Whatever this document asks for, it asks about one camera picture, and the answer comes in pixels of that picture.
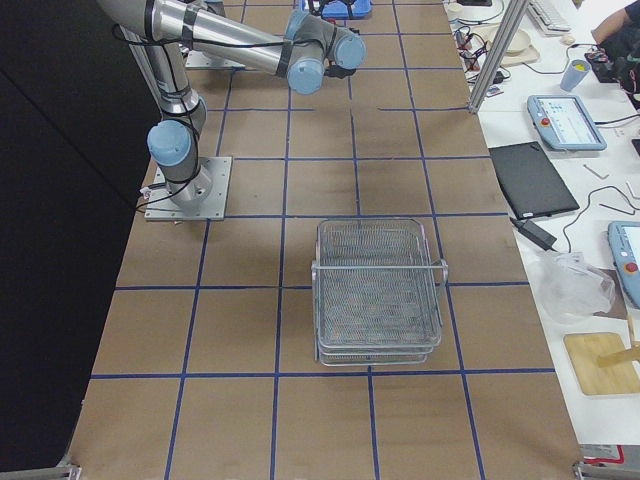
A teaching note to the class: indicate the blue cup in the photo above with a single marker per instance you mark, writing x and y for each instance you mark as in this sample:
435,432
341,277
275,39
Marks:
574,74

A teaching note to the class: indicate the wooden cutting board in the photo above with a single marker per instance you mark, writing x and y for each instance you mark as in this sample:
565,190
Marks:
602,363

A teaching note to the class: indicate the white paper cup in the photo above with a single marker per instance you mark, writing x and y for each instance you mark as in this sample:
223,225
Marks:
454,11

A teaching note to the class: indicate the teach pendant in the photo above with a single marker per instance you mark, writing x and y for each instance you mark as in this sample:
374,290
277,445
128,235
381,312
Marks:
623,239
564,124

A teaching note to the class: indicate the blue plastic tray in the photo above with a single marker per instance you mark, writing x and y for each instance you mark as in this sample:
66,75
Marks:
338,10

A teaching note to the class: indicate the black laptop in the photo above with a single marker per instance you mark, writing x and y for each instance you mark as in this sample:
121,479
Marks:
530,183

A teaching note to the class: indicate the black power adapter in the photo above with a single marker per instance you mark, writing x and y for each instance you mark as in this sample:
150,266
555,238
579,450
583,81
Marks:
535,234

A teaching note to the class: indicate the wire mesh shelf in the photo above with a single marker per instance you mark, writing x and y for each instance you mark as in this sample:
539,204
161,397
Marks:
375,293

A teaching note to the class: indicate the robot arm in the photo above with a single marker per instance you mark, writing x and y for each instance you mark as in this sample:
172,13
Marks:
168,39

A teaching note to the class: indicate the aluminium frame post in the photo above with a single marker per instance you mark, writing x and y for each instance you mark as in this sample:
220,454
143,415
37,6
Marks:
509,25

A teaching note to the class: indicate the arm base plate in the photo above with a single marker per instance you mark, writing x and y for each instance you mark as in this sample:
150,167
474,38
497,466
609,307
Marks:
197,60
203,198

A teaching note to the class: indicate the clear plastic bag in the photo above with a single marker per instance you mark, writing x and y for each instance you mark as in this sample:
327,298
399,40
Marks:
569,287

